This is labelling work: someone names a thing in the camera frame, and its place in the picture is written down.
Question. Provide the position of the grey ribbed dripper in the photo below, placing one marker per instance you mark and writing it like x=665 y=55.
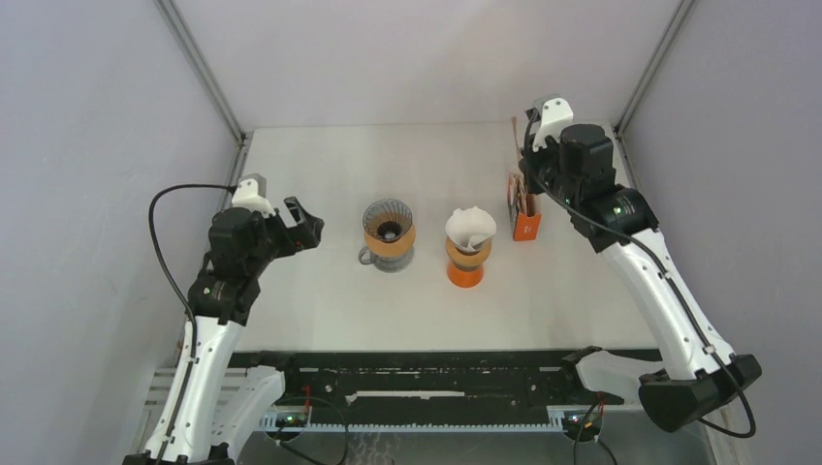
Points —
x=387 y=220

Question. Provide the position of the grey glass carafe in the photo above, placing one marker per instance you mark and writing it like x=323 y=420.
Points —
x=386 y=264

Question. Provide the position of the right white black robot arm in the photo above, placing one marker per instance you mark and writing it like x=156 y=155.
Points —
x=699 y=377

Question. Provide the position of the orange glass carafe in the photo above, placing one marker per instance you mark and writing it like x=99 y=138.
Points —
x=465 y=277

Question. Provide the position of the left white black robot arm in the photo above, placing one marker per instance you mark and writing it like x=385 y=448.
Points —
x=192 y=429

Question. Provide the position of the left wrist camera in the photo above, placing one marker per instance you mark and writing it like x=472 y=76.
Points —
x=251 y=195

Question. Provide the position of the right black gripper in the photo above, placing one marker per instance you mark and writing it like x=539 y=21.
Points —
x=553 y=145

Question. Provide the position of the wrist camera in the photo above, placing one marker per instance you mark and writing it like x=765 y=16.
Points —
x=251 y=195
x=555 y=114

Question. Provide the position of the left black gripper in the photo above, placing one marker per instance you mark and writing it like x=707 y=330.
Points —
x=304 y=234

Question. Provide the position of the white paper coffee filter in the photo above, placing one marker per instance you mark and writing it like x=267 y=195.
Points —
x=469 y=228

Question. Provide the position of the black mounting base plate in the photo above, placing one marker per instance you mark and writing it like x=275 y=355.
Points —
x=424 y=385

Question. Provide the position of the white cable duct strip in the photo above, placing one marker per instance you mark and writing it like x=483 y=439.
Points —
x=324 y=421

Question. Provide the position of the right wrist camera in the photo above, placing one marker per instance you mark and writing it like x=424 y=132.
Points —
x=555 y=114

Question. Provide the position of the orange coffee filter box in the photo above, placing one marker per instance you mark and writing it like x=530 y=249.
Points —
x=523 y=208

